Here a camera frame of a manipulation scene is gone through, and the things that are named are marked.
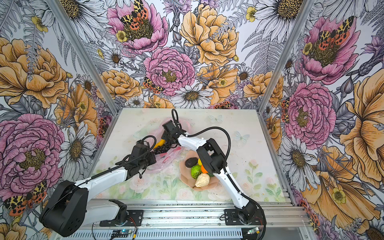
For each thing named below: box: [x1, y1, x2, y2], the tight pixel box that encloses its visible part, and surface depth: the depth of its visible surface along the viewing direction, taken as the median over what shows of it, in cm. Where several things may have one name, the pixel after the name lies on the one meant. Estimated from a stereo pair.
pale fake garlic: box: [194, 173, 210, 188], surface depth 81 cm
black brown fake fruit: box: [185, 157, 198, 168], surface depth 87 cm
